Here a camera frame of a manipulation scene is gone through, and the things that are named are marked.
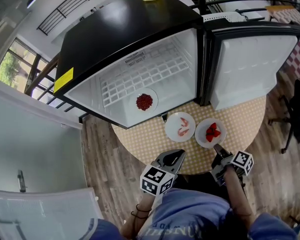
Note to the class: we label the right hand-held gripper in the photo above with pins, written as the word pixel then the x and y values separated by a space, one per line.
pixel 242 162

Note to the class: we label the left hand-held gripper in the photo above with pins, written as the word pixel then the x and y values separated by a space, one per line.
pixel 156 181

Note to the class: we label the red strawberry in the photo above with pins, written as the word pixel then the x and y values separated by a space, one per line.
pixel 209 137
pixel 217 133
pixel 213 126

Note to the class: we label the white round plate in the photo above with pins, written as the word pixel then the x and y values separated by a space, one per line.
pixel 171 126
pixel 201 131
pixel 155 95

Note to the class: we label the black mini fridge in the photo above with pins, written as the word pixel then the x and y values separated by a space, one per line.
pixel 120 26

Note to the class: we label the person's right forearm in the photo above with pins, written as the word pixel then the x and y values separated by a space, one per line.
pixel 237 196

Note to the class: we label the person's left forearm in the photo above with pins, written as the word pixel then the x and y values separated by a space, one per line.
pixel 140 214

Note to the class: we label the yellow dotted tablecloth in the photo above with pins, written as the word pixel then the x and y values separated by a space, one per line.
pixel 145 139

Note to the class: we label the person's blue shirt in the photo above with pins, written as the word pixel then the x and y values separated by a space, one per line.
pixel 190 214

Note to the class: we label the black wrist band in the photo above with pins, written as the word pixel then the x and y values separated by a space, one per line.
pixel 141 211

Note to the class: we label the white perforated rack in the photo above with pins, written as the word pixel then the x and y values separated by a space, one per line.
pixel 222 16

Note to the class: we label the yellow warning sticker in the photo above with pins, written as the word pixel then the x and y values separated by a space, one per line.
pixel 64 80

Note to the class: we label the frosted glass door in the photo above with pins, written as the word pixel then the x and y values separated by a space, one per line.
pixel 32 144

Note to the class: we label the ribbed glass door panel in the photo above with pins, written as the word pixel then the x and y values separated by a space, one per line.
pixel 40 216

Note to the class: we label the wooden-topped black railing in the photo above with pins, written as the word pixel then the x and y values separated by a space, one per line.
pixel 43 71

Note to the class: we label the dark framed window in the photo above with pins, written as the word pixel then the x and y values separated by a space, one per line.
pixel 12 64

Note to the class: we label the black metal railing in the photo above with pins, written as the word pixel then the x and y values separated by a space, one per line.
pixel 60 9

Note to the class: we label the round pendant lamp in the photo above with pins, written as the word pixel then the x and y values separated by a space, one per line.
pixel 31 3

